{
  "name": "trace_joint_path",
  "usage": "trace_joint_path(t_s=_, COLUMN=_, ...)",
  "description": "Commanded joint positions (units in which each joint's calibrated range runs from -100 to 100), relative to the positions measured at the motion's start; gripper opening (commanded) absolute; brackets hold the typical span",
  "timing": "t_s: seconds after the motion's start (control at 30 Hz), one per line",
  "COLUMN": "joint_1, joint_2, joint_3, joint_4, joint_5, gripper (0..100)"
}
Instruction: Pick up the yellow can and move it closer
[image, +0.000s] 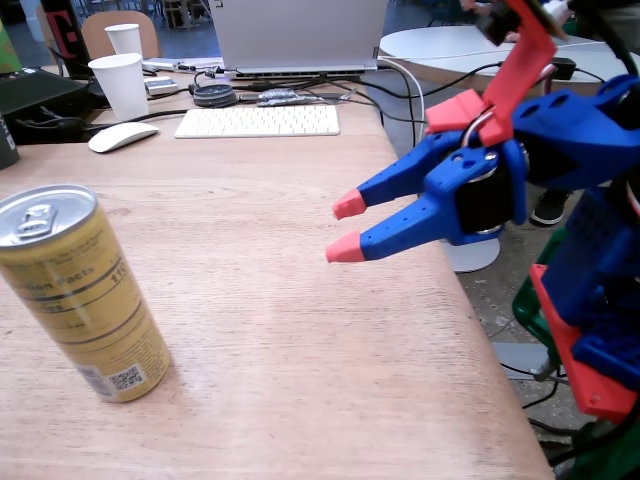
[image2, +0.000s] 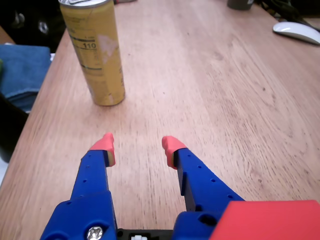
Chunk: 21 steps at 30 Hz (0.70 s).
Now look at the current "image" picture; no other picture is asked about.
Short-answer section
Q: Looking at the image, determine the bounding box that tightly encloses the small white paper cup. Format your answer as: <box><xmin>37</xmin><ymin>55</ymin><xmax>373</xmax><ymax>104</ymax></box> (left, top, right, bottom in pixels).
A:
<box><xmin>104</xmin><ymin>23</ymin><xmax>145</xmax><ymax>57</ymax></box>

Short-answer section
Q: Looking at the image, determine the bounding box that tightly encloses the green yellow box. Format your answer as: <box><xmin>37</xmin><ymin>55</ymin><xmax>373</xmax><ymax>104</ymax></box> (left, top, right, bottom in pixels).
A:
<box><xmin>0</xmin><ymin>19</ymin><xmax>24</xmax><ymax>75</ymax></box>

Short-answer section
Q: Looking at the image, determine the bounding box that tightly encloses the black flat box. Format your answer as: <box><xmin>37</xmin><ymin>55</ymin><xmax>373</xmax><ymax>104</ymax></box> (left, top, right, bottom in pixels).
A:
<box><xmin>0</xmin><ymin>67</ymin><xmax>94</xmax><ymax>144</ymax></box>

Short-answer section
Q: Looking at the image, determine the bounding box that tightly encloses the black power adapter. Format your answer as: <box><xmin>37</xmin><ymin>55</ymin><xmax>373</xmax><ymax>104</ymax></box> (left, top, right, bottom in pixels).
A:
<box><xmin>549</xmin><ymin>57</ymin><xmax>577</xmax><ymax>81</ymax></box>

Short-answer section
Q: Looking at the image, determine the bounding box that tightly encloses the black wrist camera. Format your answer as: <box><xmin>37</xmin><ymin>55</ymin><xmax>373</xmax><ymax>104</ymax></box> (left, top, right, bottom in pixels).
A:
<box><xmin>473</xmin><ymin>0</ymin><xmax>524</xmax><ymax>49</ymax></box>

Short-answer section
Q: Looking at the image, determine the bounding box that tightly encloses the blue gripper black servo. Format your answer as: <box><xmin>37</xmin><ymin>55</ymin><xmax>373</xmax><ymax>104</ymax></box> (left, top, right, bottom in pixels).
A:
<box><xmin>456</xmin><ymin>91</ymin><xmax>640</xmax><ymax>247</ymax></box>

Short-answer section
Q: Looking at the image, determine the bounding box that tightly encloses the yellow drink can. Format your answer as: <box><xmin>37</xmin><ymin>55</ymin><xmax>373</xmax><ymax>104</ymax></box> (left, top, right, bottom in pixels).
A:
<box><xmin>0</xmin><ymin>183</ymin><xmax>172</xmax><ymax>404</ymax></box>

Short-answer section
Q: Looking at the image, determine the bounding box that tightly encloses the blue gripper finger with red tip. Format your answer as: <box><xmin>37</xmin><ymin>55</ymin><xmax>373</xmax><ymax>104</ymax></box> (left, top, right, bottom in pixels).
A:
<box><xmin>325</xmin><ymin>147</ymin><xmax>511</xmax><ymax>264</ymax></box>
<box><xmin>333</xmin><ymin>132</ymin><xmax>465</xmax><ymax>221</ymax></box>

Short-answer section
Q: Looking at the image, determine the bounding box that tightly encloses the white round table base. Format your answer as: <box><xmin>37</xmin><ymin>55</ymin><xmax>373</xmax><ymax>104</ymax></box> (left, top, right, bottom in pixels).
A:
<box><xmin>439</xmin><ymin>237</ymin><xmax>501</xmax><ymax>274</ymax></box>

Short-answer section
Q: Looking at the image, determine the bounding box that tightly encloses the green table clamp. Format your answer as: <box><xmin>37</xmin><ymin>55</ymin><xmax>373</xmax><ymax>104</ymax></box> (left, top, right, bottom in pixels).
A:
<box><xmin>512</xmin><ymin>227</ymin><xmax>640</xmax><ymax>480</ymax></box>

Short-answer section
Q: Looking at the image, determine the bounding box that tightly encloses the white computer mouse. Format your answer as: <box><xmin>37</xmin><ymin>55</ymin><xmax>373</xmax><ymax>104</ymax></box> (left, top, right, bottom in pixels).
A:
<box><xmin>87</xmin><ymin>121</ymin><xmax>160</xmax><ymax>154</ymax></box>

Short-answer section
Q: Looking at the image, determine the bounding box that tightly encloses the red robot base plate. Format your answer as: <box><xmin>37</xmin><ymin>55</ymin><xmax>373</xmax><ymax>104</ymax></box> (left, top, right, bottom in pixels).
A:
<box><xmin>529</xmin><ymin>263</ymin><xmax>639</xmax><ymax>426</ymax></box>

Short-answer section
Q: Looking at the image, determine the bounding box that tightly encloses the round white table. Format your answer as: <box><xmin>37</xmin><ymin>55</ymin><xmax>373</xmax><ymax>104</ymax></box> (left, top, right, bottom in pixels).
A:
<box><xmin>378</xmin><ymin>25</ymin><xmax>640</xmax><ymax>96</ymax></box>

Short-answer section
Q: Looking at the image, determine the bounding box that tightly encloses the red camera mount bracket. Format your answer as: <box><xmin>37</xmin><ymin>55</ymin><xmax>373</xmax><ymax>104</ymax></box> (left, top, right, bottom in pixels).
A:
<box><xmin>425</xmin><ymin>0</ymin><xmax>559</xmax><ymax>147</ymax></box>

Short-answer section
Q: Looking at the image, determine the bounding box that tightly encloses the foil wrapped bar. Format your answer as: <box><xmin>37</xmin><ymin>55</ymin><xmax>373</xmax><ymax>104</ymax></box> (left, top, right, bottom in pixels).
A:
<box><xmin>255</xmin><ymin>88</ymin><xmax>326</xmax><ymax>108</ymax></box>

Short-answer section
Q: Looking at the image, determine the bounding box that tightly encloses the silver laptop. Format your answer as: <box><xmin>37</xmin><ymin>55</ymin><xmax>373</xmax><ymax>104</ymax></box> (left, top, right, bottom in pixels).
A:
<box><xmin>208</xmin><ymin>0</ymin><xmax>389</xmax><ymax>81</ymax></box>

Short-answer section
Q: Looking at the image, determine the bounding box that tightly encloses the black cable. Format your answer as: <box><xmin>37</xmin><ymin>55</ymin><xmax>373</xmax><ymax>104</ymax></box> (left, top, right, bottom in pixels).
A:
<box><xmin>424</xmin><ymin>62</ymin><xmax>504</xmax><ymax>99</ymax></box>
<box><xmin>84</xmin><ymin>108</ymin><xmax>190</xmax><ymax>132</ymax></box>

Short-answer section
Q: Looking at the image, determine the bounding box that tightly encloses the large white paper cup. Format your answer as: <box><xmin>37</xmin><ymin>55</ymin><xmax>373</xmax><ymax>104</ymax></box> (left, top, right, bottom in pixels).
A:
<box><xmin>87</xmin><ymin>52</ymin><xmax>150</xmax><ymax>123</ymax></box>

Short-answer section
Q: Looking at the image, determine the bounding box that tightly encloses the black shoe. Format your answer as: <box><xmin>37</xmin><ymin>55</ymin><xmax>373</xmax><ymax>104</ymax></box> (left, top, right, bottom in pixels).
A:
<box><xmin>529</xmin><ymin>188</ymin><xmax>571</xmax><ymax>227</ymax></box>

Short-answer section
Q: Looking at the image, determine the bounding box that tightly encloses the white cable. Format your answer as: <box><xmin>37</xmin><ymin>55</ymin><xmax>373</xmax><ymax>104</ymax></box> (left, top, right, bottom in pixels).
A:
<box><xmin>377</xmin><ymin>57</ymin><xmax>426</xmax><ymax>146</ymax></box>

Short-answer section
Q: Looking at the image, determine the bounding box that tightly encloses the black banner red letter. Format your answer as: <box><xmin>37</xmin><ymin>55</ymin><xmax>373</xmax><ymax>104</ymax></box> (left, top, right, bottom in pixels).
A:
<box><xmin>39</xmin><ymin>0</ymin><xmax>94</xmax><ymax>79</ymax></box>

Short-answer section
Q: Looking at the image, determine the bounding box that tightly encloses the white keyboard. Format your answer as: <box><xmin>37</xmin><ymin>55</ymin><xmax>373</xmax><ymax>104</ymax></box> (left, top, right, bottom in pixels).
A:
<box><xmin>173</xmin><ymin>104</ymin><xmax>342</xmax><ymax>140</ymax></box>

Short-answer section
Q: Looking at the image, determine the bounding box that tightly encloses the wooden chair rounded back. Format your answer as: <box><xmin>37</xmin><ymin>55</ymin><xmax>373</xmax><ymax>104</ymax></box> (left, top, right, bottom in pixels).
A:
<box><xmin>80</xmin><ymin>10</ymin><xmax>162</xmax><ymax>61</ymax></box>

